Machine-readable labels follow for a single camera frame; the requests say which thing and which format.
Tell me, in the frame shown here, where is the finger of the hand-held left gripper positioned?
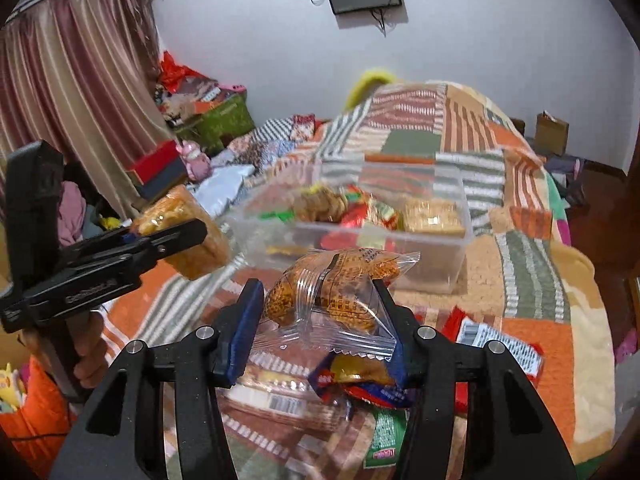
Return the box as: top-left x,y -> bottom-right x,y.
107,219 -> 209,273

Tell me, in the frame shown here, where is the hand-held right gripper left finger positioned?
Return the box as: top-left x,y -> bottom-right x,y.
47,279 -> 265,480

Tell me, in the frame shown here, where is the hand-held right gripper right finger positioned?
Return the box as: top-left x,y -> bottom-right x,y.
372,279 -> 581,480

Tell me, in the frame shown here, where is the golden fried cracker packet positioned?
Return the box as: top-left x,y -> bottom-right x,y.
131,185 -> 232,281

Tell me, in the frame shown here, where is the clear orange snack packet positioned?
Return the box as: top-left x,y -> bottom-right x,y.
262,247 -> 421,361

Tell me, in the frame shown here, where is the clear plastic container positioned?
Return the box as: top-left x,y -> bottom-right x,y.
225,152 -> 473,295

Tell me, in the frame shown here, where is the gold snack packet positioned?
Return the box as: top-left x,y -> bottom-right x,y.
402,199 -> 467,237

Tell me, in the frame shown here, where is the shiny red green snack packet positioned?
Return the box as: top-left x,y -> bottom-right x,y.
340,187 -> 405,232

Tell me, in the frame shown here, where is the person's left hand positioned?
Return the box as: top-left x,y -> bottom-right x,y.
74,309 -> 110,392

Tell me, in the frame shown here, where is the blue purple snack packet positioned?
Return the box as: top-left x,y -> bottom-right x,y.
307,352 -> 416,408

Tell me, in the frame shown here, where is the pink cloth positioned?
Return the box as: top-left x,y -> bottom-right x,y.
59,181 -> 90,247

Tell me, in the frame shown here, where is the grey box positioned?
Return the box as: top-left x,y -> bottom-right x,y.
137,165 -> 189,201

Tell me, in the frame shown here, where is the white blue cloth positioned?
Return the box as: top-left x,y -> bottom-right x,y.
192,164 -> 256,208

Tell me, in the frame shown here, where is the pink bunny toy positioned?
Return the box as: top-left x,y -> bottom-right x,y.
177,141 -> 211,182

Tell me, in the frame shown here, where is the red box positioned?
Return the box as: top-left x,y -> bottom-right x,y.
127,141 -> 187,186

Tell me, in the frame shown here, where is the long cracker packet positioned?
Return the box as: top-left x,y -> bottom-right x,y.
222,355 -> 351,433

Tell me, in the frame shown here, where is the red white-label snack packet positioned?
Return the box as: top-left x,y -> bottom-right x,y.
440,307 -> 545,378

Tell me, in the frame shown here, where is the green storage box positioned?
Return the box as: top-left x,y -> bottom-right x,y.
175,96 -> 256,157

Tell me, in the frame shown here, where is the checkered patchwork quilt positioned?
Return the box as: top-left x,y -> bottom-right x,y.
220,114 -> 326,171

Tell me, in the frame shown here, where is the striped brown curtain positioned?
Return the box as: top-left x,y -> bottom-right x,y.
0,0 -> 176,221

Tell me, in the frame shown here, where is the red plastic bag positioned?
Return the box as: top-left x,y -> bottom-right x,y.
159,50 -> 196,92

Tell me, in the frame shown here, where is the orange bag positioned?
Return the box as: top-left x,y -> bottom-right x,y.
0,357 -> 76,466

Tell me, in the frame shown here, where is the dark clothes pile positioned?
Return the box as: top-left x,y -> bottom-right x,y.
547,156 -> 588,206

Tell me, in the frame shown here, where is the yellow foam tube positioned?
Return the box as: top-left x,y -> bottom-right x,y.
345,67 -> 398,111

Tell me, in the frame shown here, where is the small cardboard box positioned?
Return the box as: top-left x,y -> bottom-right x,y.
535,111 -> 571,157

